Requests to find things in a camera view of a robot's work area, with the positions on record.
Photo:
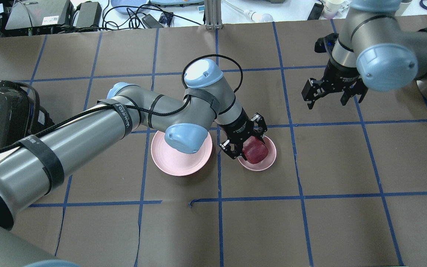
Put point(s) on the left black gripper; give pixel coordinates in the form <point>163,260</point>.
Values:
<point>238,127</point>

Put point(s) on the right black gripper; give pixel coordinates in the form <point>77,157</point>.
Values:
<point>340,78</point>

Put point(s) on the red apple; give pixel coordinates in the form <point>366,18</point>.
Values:
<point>254,150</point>

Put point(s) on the pink bowl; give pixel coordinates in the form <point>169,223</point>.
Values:
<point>267,162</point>

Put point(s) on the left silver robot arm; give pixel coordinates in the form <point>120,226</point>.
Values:
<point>37,164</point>

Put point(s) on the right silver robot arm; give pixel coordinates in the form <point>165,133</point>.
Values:
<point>370,52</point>

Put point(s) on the pink plate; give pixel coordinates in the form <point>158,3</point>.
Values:
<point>175,163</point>

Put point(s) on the white purple cup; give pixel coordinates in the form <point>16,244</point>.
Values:
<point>331,7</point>

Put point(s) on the black power adapter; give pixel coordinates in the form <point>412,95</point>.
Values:
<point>87,15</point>

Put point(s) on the black rice cooker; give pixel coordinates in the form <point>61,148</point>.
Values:
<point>21,112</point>

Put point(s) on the black computer box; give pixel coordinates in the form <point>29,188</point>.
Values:
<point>37,14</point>

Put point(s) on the aluminium frame post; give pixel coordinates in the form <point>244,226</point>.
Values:
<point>212,13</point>

